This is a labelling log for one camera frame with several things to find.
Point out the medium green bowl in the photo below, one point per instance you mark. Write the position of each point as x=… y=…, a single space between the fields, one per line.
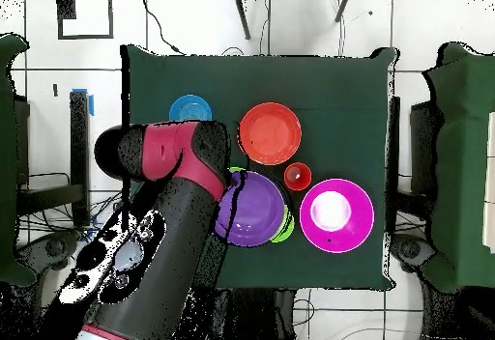
x=236 y=170

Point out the wide orange bowl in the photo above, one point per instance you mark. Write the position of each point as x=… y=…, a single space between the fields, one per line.
x=270 y=133

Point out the large pink bowl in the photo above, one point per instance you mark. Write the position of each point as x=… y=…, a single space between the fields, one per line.
x=348 y=235

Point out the small green bowl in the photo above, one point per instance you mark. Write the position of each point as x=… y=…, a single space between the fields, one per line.
x=288 y=230

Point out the orange cup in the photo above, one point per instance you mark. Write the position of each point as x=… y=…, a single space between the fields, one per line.
x=297 y=177

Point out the green cloth side table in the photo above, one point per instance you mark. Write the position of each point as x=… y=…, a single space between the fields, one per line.
x=7 y=162
x=464 y=162

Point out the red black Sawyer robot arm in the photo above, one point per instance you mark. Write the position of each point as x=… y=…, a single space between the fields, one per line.
x=170 y=247

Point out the black camera tripod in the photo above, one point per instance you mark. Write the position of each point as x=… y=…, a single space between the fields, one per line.
x=242 y=15

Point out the small blue bowl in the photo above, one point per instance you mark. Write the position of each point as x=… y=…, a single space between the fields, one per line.
x=190 y=108

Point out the wide purple bowl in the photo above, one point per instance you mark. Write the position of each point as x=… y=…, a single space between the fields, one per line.
x=259 y=208

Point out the dark green tablecloth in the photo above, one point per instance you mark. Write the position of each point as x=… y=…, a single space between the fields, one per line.
x=328 y=69

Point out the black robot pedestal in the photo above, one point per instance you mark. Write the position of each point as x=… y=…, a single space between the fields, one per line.
x=255 y=317

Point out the black post with blue tape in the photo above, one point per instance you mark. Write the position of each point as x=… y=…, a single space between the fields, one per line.
x=79 y=123

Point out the white box stack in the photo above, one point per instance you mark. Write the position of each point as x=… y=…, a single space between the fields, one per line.
x=490 y=181

